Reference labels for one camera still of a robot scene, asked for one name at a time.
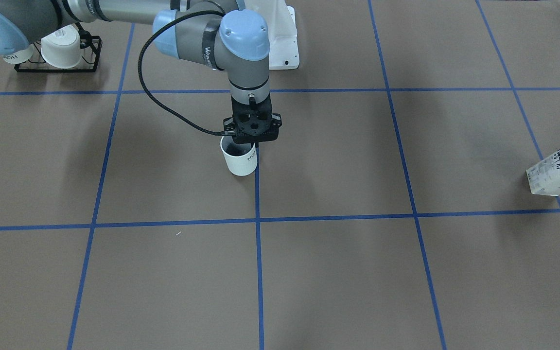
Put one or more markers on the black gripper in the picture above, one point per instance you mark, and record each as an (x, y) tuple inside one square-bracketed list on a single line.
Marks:
[(276, 122)]

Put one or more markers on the white mug grey inside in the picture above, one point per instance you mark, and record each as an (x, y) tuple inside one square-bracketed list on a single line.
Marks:
[(241, 159)]

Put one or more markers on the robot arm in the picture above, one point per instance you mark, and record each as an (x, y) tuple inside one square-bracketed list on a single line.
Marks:
[(221, 34)]

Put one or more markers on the white mug on rack upper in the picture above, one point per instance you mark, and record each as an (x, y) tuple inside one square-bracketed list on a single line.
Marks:
[(19, 57)]

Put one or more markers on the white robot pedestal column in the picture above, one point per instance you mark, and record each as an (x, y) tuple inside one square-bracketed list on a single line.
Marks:
[(283, 32)]

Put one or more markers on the black wire mug rack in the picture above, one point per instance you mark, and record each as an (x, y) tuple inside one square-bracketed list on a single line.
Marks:
[(91, 46)]

